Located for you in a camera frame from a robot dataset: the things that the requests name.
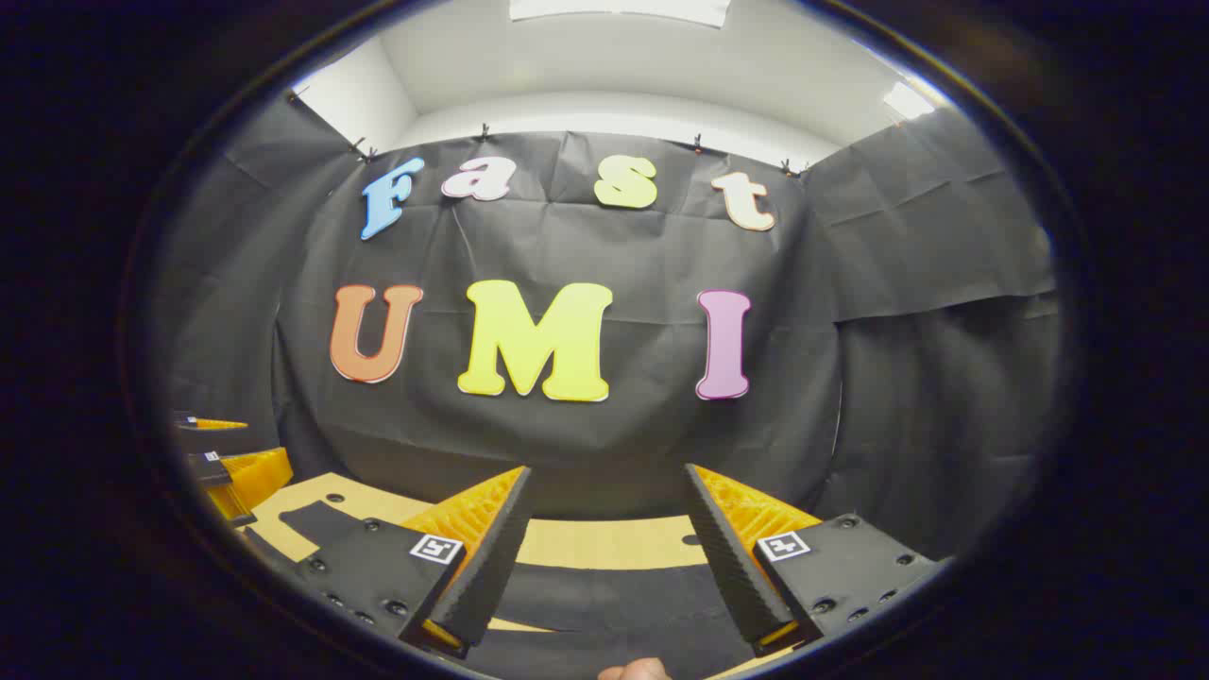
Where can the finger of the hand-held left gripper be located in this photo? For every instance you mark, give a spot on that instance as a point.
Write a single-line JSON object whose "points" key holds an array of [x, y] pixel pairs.
{"points": [[222, 440], [250, 482]]}

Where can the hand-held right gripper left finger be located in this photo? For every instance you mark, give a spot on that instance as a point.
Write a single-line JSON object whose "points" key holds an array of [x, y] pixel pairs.
{"points": [[482, 567]]}

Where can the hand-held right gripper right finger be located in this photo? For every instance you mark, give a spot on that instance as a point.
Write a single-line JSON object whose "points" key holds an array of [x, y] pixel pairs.
{"points": [[723, 567]]}

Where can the black jeans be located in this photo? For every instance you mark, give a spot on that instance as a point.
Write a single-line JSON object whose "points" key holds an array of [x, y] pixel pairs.
{"points": [[614, 614]]}

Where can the black backdrop cloth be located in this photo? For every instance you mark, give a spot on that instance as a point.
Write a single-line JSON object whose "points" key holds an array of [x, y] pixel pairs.
{"points": [[614, 434]]}

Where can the ceiling light panel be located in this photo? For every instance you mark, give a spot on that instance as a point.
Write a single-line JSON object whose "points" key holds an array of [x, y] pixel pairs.
{"points": [[907, 99], [614, 9]]}

